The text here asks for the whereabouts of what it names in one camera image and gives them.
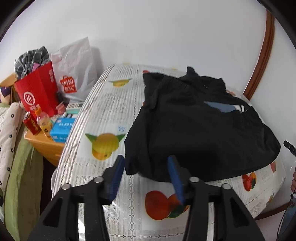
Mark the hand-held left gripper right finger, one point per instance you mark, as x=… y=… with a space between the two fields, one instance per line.
x=175 y=180

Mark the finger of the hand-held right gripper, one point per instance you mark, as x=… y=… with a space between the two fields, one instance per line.
x=291 y=148

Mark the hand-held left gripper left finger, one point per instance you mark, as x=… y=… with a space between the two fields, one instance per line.
x=115 y=178

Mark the black white blue jacket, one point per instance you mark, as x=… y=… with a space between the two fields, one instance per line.
x=196 y=139

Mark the person's right hand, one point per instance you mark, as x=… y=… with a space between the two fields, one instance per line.
x=294 y=183

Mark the fruit print tablecloth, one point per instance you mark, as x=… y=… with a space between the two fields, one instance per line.
x=104 y=111

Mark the blue cardboard box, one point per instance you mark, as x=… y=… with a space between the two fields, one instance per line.
x=62 y=129

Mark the wooden nightstand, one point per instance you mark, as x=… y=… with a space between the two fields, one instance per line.
x=48 y=148

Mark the white remote control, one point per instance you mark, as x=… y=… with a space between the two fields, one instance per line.
x=74 y=106

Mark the orange drink bottle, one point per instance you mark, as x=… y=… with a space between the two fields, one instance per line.
x=44 y=124

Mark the green blanket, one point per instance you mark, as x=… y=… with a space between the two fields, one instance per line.
x=23 y=185

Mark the red drink can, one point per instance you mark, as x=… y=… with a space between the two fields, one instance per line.
x=32 y=124

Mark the white floral quilt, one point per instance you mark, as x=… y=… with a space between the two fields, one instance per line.
x=10 y=129

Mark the red paper bag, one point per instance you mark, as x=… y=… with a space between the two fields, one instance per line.
x=39 y=90

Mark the white plastic shopping bag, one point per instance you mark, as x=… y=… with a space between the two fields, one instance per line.
x=74 y=64

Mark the purple pillow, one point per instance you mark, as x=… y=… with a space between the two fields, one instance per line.
x=4 y=95

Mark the wooden headboard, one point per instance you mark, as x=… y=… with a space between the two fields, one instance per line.
x=9 y=81

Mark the grey plaid cloth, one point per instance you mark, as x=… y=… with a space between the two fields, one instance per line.
x=30 y=61

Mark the brown wooden door frame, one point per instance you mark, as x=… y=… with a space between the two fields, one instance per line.
x=263 y=53

